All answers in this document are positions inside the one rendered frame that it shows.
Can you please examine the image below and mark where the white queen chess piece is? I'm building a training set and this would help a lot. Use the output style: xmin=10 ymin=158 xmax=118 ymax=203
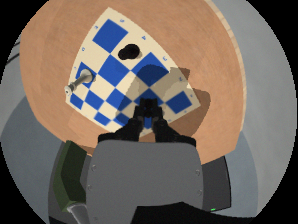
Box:
xmin=65 ymin=69 xmax=93 ymax=96

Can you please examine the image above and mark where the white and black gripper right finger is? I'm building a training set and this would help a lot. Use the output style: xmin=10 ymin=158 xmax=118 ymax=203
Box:
xmin=151 ymin=98 xmax=196 ymax=147

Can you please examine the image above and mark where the black pawn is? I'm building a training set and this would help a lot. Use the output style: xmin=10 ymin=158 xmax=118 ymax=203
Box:
xmin=145 ymin=98 xmax=152 ymax=118

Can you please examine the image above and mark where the black bishop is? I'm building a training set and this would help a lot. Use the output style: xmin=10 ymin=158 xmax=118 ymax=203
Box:
xmin=118 ymin=44 xmax=140 ymax=60

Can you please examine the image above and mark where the blue and white chessboard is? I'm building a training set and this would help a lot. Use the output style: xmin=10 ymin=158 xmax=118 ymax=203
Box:
xmin=66 ymin=7 xmax=201 ymax=132

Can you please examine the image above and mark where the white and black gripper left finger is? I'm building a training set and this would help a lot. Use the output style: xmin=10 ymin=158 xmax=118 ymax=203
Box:
xmin=98 ymin=98 xmax=145 ymax=143

